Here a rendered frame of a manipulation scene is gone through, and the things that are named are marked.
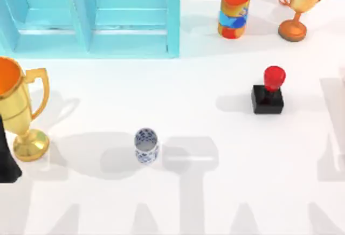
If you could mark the blue and white cup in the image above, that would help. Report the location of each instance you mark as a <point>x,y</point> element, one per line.
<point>146,147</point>

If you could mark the red and black stamp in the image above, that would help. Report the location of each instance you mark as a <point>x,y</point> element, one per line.
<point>268,99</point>

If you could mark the light blue rack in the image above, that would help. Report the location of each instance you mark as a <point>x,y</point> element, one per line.
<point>129,16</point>

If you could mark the orange and blue can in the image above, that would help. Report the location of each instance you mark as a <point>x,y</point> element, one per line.
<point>234,14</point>

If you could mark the yellow gold trophy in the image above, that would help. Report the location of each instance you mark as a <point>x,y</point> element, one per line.
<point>19,105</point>

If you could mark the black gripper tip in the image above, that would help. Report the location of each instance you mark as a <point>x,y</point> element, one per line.
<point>6,162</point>

